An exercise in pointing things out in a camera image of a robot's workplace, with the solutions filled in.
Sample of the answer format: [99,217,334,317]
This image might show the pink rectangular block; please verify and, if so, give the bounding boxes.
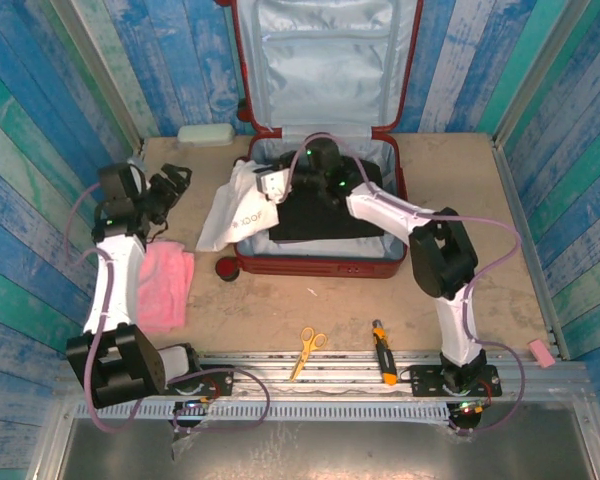
[526,339,557,370]

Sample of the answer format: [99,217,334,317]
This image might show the white slotted cable duct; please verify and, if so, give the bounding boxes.
[73,401,454,425]

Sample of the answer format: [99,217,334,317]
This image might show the white t-shirt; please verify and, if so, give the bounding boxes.
[195,159,282,253]

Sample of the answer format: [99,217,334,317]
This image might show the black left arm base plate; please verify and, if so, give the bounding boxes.
[165,363,236,399]

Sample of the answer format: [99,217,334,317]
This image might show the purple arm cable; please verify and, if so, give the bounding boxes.
[63,182,272,435]
[285,131,527,438]

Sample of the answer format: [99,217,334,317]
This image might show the black garment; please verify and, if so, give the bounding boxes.
[267,156,387,247]

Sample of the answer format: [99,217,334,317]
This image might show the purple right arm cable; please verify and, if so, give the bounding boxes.
[285,131,527,438]

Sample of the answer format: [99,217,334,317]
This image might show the orange black screwdriver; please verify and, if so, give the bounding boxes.
[371,318,399,388]

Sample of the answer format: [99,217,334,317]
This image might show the pink fluffy towel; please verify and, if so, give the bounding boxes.
[137,240,196,336]

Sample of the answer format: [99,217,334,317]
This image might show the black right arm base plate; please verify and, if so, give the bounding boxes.
[409,363,503,399]

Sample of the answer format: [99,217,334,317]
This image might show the yellow handled scissors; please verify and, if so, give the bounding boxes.
[288,326,329,383]

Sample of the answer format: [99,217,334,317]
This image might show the red hard-shell suitcase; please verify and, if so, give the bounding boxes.
[214,0,425,284]

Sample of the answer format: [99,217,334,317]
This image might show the shiny steel sheet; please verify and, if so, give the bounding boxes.
[54,417,600,480]

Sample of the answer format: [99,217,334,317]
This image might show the aluminium mounting rail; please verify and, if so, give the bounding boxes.
[54,349,594,401]

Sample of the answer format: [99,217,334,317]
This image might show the mint green oblong case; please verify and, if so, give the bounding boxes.
[176,123,235,148]

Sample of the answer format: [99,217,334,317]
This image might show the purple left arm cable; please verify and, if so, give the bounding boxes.
[63,182,272,435]

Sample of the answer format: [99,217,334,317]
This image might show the aluminium frame post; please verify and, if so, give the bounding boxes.
[49,0,145,151]
[493,0,592,146]

